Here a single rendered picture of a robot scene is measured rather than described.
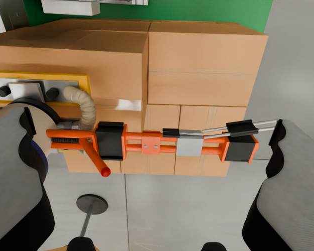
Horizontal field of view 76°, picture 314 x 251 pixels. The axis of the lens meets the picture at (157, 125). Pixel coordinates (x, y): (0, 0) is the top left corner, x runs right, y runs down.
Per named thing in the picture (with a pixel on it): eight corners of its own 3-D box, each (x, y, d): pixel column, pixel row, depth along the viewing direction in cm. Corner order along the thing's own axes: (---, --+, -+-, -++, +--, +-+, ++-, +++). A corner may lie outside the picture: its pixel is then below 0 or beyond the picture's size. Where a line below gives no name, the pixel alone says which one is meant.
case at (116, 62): (46, 100, 120) (2, 141, 87) (26, 26, 99) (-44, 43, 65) (146, 105, 121) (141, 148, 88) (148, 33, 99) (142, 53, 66)
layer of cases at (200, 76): (85, 140, 187) (69, 172, 153) (60, 19, 132) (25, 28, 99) (214, 144, 187) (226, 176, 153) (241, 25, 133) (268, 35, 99)
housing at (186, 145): (174, 146, 60) (175, 157, 56) (176, 127, 57) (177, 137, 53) (197, 147, 60) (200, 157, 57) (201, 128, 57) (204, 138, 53)
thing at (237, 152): (216, 151, 61) (221, 163, 56) (222, 131, 57) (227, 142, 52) (244, 152, 61) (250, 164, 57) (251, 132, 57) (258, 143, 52)
